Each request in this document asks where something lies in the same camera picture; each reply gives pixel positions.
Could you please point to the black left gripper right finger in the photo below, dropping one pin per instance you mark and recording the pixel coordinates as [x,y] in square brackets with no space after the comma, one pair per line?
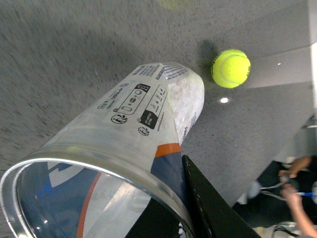
[211,216]

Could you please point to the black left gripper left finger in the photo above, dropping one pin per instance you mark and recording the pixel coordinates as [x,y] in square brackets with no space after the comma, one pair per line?
[156,221]

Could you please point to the clear Wilson tennis ball can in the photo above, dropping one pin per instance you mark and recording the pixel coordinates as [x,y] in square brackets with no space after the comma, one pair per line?
[96,176]

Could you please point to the person's bare forearm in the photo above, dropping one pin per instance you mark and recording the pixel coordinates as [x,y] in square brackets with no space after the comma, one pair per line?
[303,222]

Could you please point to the Head Team yellow tennis ball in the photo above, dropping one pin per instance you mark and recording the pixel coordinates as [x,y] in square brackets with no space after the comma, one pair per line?
[230,68]

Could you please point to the Wilson yellow tennis ball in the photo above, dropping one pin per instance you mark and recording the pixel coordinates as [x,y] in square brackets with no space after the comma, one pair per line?
[172,4]

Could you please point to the person's lower hand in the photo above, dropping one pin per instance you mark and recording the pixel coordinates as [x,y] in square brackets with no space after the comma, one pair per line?
[289,193]

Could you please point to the person's upper hand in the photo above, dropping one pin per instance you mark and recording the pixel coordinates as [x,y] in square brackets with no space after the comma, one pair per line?
[291,173]

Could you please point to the black handheld controller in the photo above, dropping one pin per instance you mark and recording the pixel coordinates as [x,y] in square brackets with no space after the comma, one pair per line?
[292,181]

